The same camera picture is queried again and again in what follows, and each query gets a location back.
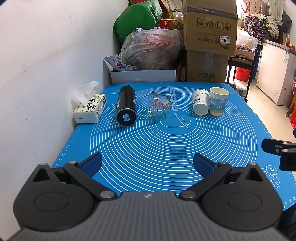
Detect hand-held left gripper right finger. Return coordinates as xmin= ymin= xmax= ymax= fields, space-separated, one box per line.
xmin=179 ymin=153 xmax=270 ymax=200

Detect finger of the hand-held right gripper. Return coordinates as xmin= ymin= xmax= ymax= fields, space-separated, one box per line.
xmin=261 ymin=138 xmax=296 ymax=155
xmin=279 ymin=148 xmax=296 ymax=171

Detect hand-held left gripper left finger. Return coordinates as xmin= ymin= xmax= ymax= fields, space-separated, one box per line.
xmin=32 ymin=152 xmax=117 ymax=201

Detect blue sailboat paper cup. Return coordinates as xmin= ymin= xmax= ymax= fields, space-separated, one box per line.
xmin=209 ymin=87 xmax=230 ymax=117

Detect white printed paper cup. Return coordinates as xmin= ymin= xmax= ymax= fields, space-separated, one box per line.
xmin=192 ymin=89 xmax=210 ymax=116

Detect clear glass cup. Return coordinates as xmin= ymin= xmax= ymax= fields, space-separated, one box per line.
xmin=147 ymin=92 xmax=171 ymax=119

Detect blue silicone baking mat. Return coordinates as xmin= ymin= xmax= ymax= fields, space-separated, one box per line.
xmin=51 ymin=81 xmax=296 ymax=212

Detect white tissue pack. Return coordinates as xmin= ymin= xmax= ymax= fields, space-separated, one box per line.
xmin=71 ymin=81 xmax=106 ymax=124

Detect black thermos bottle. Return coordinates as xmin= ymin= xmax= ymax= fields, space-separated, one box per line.
xmin=116 ymin=86 xmax=138 ymax=127

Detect white chest freezer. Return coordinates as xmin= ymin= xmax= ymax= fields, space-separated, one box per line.
xmin=255 ymin=39 xmax=296 ymax=107

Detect red bucket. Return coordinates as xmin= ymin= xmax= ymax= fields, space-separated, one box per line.
xmin=234 ymin=67 xmax=251 ymax=82

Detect black metal stool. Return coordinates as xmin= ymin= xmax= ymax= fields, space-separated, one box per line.
xmin=226 ymin=56 xmax=255 ymax=100

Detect plain brown cardboard box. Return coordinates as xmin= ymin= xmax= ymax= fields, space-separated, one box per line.
xmin=186 ymin=49 xmax=229 ymax=84

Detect pink box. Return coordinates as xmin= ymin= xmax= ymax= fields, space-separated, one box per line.
xmin=234 ymin=45 xmax=255 ymax=59

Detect white cardboard box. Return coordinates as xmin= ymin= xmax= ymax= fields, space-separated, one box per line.
xmin=103 ymin=61 xmax=176 ymax=85

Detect printed paper packet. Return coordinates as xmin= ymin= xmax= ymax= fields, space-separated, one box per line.
xmin=104 ymin=54 xmax=137 ymax=72

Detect purple floral bag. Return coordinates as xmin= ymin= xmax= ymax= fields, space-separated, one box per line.
xmin=244 ymin=13 xmax=271 ymax=42

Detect clear plastic bag red contents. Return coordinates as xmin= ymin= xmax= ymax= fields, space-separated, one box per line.
xmin=119 ymin=28 xmax=185 ymax=71

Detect pile of clothes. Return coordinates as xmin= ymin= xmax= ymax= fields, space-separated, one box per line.
xmin=265 ymin=0 xmax=292 ymax=39

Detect large brown cardboard box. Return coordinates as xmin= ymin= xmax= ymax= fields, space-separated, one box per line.
xmin=182 ymin=0 xmax=238 ymax=57

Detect red box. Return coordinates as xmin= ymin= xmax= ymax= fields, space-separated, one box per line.
xmin=159 ymin=19 xmax=180 ymax=30

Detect green bag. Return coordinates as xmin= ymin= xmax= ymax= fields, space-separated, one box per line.
xmin=113 ymin=0 xmax=163 ymax=44

